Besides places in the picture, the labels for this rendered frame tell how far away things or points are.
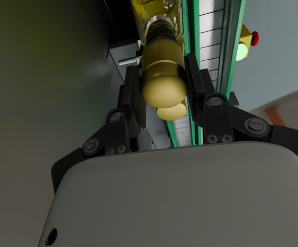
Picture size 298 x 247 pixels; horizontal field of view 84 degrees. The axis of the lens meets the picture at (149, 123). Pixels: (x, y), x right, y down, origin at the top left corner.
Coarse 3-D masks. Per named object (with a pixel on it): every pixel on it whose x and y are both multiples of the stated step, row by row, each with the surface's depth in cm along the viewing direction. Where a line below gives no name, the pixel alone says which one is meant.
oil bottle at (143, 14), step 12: (132, 0) 18; (144, 0) 17; (156, 0) 16; (168, 0) 16; (180, 0) 17; (132, 12) 18; (144, 12) 17; (156, 12) 17; (168, 12) 17; (180, 12) 17; (144, 24) 18; (180, 24) 18; (144, 36) 19; (180, 36) 19
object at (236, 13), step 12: (228, 0) 31; (240, 0) 27; (228, 12) 33; (240, 12) 28; (228, 24) 34; (240, 24) 29; (228, 36) 35; (228, 48) 35; (228, 60) 37; (228, 72) 38; (228, 84) 40; (228, 96) 43
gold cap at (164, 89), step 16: (160, 48) 12; (176, 48) 13; (144, 64) 12; (160, 64) 11; (176, 64) 12; (144, 80) 11; (160, 80) 11; (176, 80) 11; (144, 96) 12; (160, 96) 12; (176, 96) 12
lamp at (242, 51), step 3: (240, 42) 46; (240, 45) 45; (243, 45) 45; (240, 48) 45; (243, 48) 45; (246, 48) 45; (237, 51) 45; (240, 51) 45; (243, 51) 45; (246, 51) 45; (237, 54) 46; (240, 54) 46; (243, 54) 46; (237, 57) 46; (240, 57) 46; (243, 57) 47
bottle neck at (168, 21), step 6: (156, 18) 16; (162, 18) 16; (168, 18) 17; (150, 24) 16; (156, 24) 16; (162, 24) 15; (168, 24) 16; (150, 30) 16; (156, 30) 15; (162, 30) 15; (168, 30) 15; (150, 36) 15; (156, 36) 14; (162, 36) 14; (168, 36) 14; (174, 36) 16
